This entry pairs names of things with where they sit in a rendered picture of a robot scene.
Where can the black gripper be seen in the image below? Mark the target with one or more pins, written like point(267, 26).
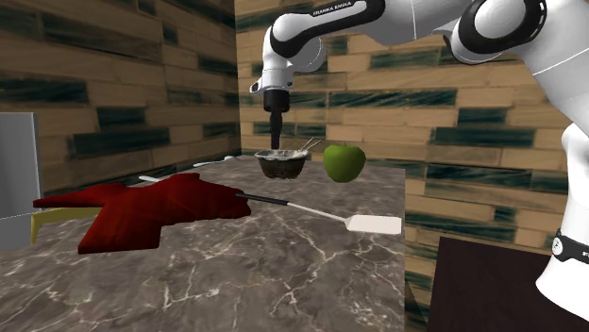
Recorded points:
point(276, 101)

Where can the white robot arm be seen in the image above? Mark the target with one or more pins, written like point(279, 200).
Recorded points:
point(506, 27)

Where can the dark bowl with pale rim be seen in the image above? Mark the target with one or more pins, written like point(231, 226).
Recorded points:
point(281, 165)

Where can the thin metal utensil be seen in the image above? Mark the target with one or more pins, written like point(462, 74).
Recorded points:
point(309, 145)

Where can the green apple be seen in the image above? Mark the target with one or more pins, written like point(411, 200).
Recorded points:
point(343, 163)

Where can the dark red cloth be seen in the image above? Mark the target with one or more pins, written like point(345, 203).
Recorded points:
point(152, 211)

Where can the dark robot stand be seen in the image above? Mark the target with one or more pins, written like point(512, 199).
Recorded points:
point(483, 289)

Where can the grey appliance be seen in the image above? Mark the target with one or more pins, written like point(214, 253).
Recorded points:
point(18, 179)

